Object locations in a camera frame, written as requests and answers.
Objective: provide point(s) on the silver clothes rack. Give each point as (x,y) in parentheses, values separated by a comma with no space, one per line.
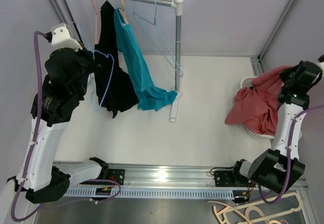
(177,5)

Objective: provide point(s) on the pink plastic hanger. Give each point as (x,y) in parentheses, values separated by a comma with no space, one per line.
(96,12)

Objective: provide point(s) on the aluminium rail with mounts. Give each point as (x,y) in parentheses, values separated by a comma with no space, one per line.
(174,177)

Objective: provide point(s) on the salmon pink t shirt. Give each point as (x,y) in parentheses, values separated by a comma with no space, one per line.
(255,102)

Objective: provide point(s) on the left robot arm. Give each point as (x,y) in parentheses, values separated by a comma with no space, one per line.
(63,88)

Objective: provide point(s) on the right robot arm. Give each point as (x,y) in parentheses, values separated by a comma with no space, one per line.
(278,168)

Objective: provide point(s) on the beige wooden hanger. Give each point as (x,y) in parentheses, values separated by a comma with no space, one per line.
(123,11)

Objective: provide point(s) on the white laundry basket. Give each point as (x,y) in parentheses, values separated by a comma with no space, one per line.
(253,132)

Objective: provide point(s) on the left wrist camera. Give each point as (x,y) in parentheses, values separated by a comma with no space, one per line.
(60,38)

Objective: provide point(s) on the teal t shirt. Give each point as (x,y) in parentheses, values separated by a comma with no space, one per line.
(150,96)

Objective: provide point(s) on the light blue wire hanger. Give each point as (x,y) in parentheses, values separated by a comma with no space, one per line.
(95,107)
(162,36)

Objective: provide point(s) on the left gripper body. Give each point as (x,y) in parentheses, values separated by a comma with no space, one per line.
(87,64)

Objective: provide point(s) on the black t shirt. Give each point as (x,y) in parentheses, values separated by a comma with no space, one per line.
(120,96)

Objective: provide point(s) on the beige hangers on floor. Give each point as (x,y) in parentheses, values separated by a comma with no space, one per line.
(251,213)

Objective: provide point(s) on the white cable duct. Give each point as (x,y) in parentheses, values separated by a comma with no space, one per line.
(212,193)

